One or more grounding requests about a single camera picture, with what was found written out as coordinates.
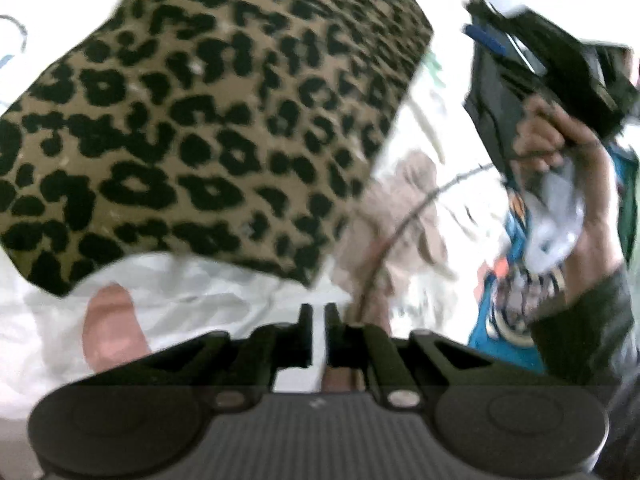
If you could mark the teal patterned fabric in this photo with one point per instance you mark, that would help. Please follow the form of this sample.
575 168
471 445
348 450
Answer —
510 293

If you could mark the person right hand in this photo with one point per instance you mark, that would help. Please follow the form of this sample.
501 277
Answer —
568 182

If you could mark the leopard print garment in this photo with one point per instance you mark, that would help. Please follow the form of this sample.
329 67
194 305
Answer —
237 130

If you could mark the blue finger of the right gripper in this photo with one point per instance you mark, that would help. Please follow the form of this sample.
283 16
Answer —
484 39

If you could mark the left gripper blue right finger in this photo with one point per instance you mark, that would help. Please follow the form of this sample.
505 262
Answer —
369 350

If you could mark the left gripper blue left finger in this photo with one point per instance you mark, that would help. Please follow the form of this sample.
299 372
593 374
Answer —
247 368

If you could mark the cream bear print bedsheet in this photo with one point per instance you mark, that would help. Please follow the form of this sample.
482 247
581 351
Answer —
144 303

